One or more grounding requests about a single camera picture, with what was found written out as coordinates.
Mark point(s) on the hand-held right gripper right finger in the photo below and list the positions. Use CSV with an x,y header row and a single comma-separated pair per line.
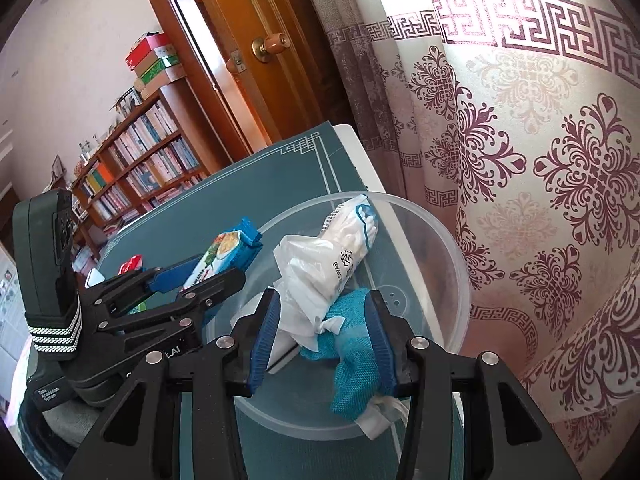
x,y
381,345

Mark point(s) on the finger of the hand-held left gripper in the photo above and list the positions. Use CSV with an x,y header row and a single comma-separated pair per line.
x,y
210,292
170,280

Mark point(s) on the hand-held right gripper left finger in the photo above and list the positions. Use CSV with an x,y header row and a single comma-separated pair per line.
x,y
264,345

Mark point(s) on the teal mesh pouch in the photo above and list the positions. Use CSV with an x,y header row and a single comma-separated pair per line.
x,y
350,365

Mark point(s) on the red and white packet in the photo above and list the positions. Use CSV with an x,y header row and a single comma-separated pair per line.
x,y
132,263

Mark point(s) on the blue snack packet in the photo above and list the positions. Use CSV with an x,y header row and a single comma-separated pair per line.
x,y
225,252

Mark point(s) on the white plastic bag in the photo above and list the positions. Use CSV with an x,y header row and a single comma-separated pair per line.
x,y
300,280

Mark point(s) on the clear plastic bowl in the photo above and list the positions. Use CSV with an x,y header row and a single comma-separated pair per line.
x,y
425,260

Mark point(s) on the cotton swab bag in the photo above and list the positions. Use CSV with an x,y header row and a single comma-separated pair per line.
x,y
350,240

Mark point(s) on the patterned wardrobe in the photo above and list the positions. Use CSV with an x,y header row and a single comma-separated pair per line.
x,y
12,300

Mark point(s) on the rows of books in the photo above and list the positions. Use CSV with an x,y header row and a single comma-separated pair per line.
x,y
150,150

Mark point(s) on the wooden bookshelf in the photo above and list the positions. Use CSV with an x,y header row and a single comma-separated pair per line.
x,y
190,120

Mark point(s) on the cardboard box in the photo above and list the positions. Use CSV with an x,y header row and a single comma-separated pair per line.
x,y
165,82

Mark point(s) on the green box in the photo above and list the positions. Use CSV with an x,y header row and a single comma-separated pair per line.
x,y
157,70

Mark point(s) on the red box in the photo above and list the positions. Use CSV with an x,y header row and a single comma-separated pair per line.
x,y
147,47

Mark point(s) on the patterned floral curtain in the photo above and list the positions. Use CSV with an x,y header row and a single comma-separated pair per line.
x,y
525,160

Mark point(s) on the picture frame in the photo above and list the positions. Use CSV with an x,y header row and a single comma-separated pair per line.
x,y
129,98

